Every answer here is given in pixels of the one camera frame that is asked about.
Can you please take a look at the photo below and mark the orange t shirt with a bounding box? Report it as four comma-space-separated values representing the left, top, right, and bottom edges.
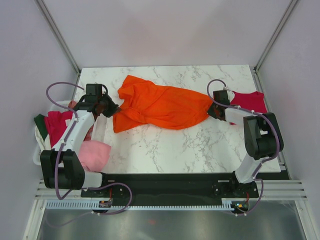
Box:
112, 75, 212, 133

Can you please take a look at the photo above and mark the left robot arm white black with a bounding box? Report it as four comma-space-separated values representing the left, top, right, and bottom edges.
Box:
40, 83, 120, 197

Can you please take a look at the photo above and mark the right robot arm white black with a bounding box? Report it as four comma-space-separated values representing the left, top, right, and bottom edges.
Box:
207, 90, 284, 197

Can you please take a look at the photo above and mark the dusty pink t shirt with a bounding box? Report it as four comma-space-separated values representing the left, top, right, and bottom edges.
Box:
68, 100, 78, 109

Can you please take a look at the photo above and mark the folded crimson t shirt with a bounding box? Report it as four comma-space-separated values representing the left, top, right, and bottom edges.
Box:
230, 91, 268, 114

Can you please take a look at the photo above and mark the light pink t shirt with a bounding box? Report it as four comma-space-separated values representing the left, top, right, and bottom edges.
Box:
78, 140, 112, 172

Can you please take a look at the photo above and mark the magenta t shirt in basket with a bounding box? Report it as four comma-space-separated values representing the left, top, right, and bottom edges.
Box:
44, 111, 73, 147

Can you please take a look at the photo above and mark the dark green t shirt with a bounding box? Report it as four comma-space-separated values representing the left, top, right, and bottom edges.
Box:
33, 114, 48, 140

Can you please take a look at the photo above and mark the white t shirt in basket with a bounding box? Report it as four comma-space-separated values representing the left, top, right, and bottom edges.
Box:
33, 126, 52, 166

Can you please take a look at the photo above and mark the white laundry basket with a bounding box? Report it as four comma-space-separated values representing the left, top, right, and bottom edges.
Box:
32, 99, 108, 168

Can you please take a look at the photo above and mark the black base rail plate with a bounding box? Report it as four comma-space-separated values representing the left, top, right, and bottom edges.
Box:
51, 171, 258, 207

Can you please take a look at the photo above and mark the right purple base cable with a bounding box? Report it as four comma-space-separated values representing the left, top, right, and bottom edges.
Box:
231, 174, 265, 218

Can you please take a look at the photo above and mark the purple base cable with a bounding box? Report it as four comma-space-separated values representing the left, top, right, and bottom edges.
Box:
231, 174, 265, 218
44, 182, 133, 228

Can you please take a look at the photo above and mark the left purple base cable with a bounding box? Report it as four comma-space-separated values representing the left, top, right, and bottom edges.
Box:
44, 182, 133, 228

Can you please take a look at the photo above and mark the white slotted cable duct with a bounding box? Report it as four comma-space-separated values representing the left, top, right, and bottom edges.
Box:
44, 198, 249, 211

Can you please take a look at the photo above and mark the left aluminium frame post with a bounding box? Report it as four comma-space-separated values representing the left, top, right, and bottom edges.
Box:
34, 0, 81, 77

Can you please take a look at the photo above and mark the aluminium frame post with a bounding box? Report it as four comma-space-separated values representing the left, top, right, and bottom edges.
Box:
253, 0, 300, 75
34, 0, 81, 77

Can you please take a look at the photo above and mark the right aluminium frame post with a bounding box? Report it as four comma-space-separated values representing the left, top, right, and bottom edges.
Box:
253, 0, 300, 75

